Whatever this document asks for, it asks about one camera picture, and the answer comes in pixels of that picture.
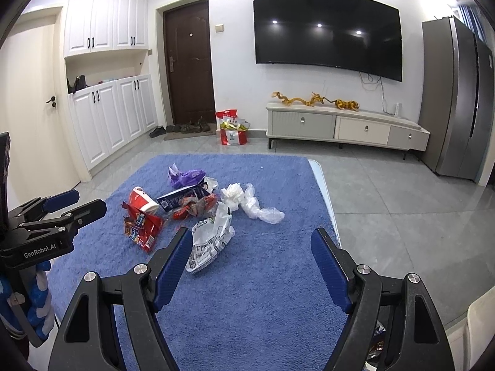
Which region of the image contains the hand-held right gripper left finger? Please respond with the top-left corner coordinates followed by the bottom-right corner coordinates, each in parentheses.
top-left (48, 226), bottom-right (194, 371)

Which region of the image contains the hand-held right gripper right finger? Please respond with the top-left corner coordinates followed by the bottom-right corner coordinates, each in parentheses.
top-left (310, 227), bottom-right (453, 371)

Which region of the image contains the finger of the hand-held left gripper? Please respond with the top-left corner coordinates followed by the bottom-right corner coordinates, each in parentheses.
top-left (17, 198), bottom-right (107, 238)
top-left (8, 189), bottom-right (80, 225)

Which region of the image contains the white printed plastic bag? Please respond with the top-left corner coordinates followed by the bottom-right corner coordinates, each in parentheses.
top-left (185, 201), bottom-right (236, 275)

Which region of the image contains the red snack packet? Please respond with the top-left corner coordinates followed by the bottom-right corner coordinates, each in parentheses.
top-left (122, 201), bottom-right (164, 254)

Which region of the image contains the red paper cup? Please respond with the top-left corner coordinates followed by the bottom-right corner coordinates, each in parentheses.
top-left (129, 186), bottom-right (160, 214)

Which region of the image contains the red wrapper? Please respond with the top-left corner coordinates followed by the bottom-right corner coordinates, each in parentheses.
top-left (170, 193), bottom-right (219, 221)

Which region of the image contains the dark blue snack packet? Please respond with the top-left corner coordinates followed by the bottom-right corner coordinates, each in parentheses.
top-left (157, 176), bottom-right (219, 212)

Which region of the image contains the purple plastic bag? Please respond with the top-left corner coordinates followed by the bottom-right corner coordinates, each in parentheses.
top-left (167, 163), bottom-right (206, 188)

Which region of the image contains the clear plastic bag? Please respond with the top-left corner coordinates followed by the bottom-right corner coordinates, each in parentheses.
top-left (240, 183), bottom-right (286, 225)

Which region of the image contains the white tissue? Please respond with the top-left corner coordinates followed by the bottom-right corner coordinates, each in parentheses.
top-left (220, 183), bottom-right (246, 211)

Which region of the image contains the person's left hand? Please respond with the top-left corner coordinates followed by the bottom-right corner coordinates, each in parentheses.
top-left (28, 261), bottom-right (55, 341)

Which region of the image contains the white base cabinet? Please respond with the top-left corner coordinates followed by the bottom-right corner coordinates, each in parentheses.
top-left (67, 74), bottom-right (157, 173)

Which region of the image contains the blue fluffy blanket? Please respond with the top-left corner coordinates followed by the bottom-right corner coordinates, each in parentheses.
top-left (42, 154), bottom-right (351, 371)

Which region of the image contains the black handbag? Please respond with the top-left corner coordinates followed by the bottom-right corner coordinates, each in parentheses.
top-left (67, 75), bottom-right (88, 94)

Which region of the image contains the cream interior door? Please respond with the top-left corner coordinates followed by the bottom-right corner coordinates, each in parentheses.
top-left (0, 8), bottom-right (82, 202)

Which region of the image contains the grey doormat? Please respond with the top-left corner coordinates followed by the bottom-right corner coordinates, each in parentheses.
top-left (163, 122), bottom-right (217, 140)

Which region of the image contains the red and white gift bag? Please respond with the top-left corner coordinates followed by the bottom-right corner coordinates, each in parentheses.
top-left (215, 108), bottom-right (252, 147)

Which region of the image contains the grey and cream television stand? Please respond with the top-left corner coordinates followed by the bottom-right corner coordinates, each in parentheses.
top-left (266, 101), bottom-right (431, 160)

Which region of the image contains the dark brown entrance door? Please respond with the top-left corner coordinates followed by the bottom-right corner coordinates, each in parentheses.
top-left (163, 0), bottom-right (216, 126)

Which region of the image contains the gold dragon figurine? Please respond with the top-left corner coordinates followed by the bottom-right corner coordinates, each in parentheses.
top-left (272, 91), bottom-right (334, 108)

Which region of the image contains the grey refrigerator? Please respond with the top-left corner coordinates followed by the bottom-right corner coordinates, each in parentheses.
top-left (418, 16), bottom-right (495, 186)

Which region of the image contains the blue striped curtain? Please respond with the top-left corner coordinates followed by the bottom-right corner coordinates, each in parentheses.
top-left (456, 2), bottom-right (489, 43)

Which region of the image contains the white wall cabinet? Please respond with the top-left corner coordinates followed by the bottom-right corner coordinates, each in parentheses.
top-left (64, 0), bottom-right (149, 58)

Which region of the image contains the black television cable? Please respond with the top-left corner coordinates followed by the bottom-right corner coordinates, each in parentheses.
top-left (360, 71), bottom-right (389, 113)

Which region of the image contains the black wall television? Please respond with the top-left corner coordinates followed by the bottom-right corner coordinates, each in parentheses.
top-left (252, 0), bottom-right (403, 83)

